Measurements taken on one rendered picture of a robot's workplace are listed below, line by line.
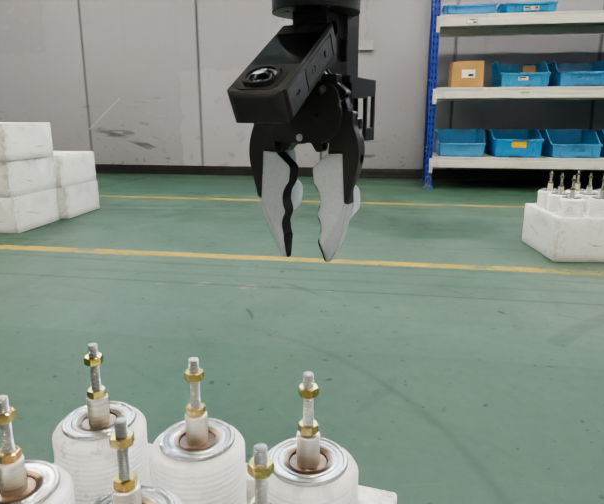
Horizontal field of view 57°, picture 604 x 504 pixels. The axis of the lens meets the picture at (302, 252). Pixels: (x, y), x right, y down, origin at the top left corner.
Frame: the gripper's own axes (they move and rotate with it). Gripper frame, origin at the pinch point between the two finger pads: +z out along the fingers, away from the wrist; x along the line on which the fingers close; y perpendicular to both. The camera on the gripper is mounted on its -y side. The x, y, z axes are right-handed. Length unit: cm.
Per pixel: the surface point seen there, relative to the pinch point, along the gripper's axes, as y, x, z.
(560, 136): 489, -4, 5
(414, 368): 77, 9, 46
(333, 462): 1.4, -2.5, 21.0
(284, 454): 0.5, 2.3, 21.1
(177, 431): -0.9, 14.0, 21.1
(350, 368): 71, 22, 46
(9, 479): -15.1, 20.7, 19.7
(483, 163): 421, 47, 25
